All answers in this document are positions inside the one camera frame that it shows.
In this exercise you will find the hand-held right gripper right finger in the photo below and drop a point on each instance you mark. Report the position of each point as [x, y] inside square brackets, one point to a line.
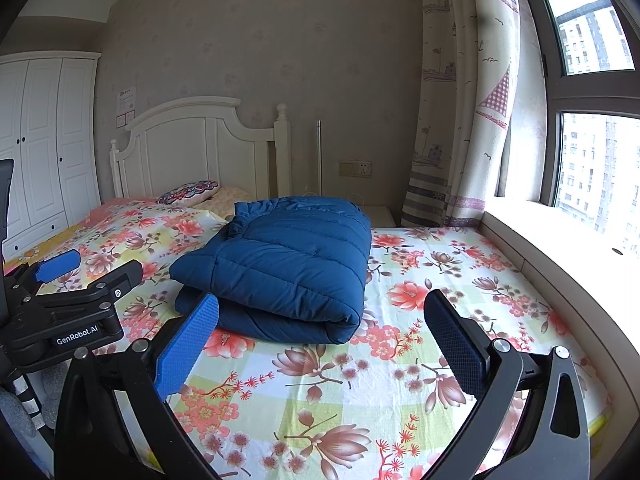
[452, 340]

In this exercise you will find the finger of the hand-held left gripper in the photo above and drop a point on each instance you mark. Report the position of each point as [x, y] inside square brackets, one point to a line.
[60, 264]
[117, 280]

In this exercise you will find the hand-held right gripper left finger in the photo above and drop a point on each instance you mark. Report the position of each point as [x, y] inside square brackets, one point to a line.
[185, 345]

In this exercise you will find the blue quilted jacket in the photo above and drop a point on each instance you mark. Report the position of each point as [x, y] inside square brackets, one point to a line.
[290, 260]

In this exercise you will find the yellow bed sheet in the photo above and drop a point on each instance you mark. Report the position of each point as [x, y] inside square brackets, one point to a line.
[45, 245]

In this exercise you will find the pink floral sheet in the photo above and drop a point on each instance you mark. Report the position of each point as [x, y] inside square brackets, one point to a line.
[120, 205]

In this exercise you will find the white wardrobe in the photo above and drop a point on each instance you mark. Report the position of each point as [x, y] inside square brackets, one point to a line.
[45, 160]

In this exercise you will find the floral patchwork blanket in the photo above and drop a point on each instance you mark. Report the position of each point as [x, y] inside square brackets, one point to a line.
[350, 385]

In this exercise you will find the patterned purple pillow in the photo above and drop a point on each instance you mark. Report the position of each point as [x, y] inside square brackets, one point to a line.
[190, 192]

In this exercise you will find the beige pillow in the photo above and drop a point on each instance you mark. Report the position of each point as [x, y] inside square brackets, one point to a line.
[230, 197]

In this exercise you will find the white nightstand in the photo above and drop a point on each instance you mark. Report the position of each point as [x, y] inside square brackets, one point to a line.
[380, 216]

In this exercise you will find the beige window sill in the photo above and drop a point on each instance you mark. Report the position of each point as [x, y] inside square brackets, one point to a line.
[560, 230]

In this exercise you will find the white wooden headboard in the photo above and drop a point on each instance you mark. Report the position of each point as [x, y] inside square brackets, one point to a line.
[200, 150]

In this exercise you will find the dark framed window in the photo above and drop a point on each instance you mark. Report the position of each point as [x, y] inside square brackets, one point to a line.
[590, 170]

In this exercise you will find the white upright pole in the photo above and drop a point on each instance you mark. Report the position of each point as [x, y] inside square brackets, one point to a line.
[318, 160]

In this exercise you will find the printed beige curtain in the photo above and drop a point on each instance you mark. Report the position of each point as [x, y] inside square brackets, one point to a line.
[450, 110]

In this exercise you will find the white wall notice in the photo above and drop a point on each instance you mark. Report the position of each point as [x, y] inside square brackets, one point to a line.
[127, 99]

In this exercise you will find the beige wall socket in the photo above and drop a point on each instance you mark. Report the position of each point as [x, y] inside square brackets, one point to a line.
[356, 168]

